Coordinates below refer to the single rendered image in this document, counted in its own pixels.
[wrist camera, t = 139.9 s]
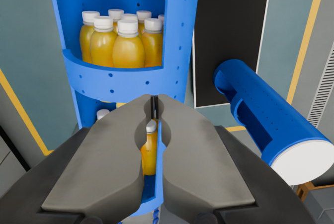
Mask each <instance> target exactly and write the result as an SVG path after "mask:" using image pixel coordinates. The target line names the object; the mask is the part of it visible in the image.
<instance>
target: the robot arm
mask: <svg viewBox="0 0 334 224"><path fill-rule="evenodd" d="M155 106H156V119H158V120H159V121H160V122H161V124H162V143H163V144H164V145H165V146H166V149H165V150H164V152H163V197H164V206H165V208H166V209H167V210H168V211H169V212H171V213H173V214H174V215H176V216H178V217H179V218H181V219H183V220H185V221H186V222H188V223H190V224H317V222H316V220H315V219H314V217H313V216H312V214H311V213H310V211H309V210H308V209H307V207H306V206H305V204H304V203H303V202H302V201H301V199H300V198H299V197H298V195H297V194H296V193H295V192H294V191H293V189H292V188H291V187H290V186H289V185H288V184H287V183H286V182H285V180H284V179H283V178H282V177H281V176H280V175H279V174H278V173H277V172H276V171H275V170H274V169H272V168H271V167H270V166H269V165H268V164H267V163H266V162H265V161H263V160H262V159H261V158H260V157H259V156H257V155H256V154H255V153H254V152H253V151H252V150H250V149H249V148H248V147H247V146H246V145H244V144H243V143H242V142H241V141H240V140H238V139H237V138H236V137H235V136H234V135H233V134H231V133H230V132H229V131H228V130H227V129H225V128H224V127H223V126H222V125H219V126H215V125H214V124H213V123H212V122H210V121H209V120H208V119H207V118H206V117H204V116H203V115H202V114H200V113H199V112H197V111H196V110H194V109H192V108H191V107H189V106H187V105H185V104H183V103H181V102H179V101H177V100H175V99H173V98H171V97H170V96H168V95H166V94H163V93H161V94H159V95H155V96H154V95H150V94H143V95H141V96H139V97H137V98H136V99H134V100H132V101H130V102H128V103H126V104H124V105H122V106H120V107H118V108H116V109H114V110H112V111H111V112H109V113H108V114H106V115H105V116H103V117H102V118H101V119H99V120H98V121H97V122H96V123H94V124H93V125H92V126H91V127H82V128H81V129H80V130H79V131H77V132H76V133H75V134H74V135H72V136H71V137H70V138H69V139H67V140H66V141H65V142H64V143H62V144H61V145H60V146H59V147H57V148H56V149H55V150H54V151H52V152H51V153H50V154H49V155H47V156H46V157H45V158H44V159H42V160H41V161H40V162H39V163H37V164H36V165H35V166H34V167H32V168H31V169H30V170H29V171H28V172H26V173H25V174H24V175H23V176H22V177H21V178H19V179H18V180H17V181H16V182H15V183H14V184H13V185H12V186H11V187H10V188H9V189H8V190H7V191H6V192H5V193H4V194H3V195H2V196H1V197H0V224H117V223H119V222H121V221H122V220H124V219H125V218H127V217H129V216H130V215H132V214H134V213H135V212H137V211H138V209H139V208H140V205H141V201H142V193H143V185H144V182H143V167H142V154H141V152H140V149H141V148H142V146H143V145H144V144H145V143H146V142H147V124H148V123H149V122H150V121H151V119H154V111H155Z"/></svg>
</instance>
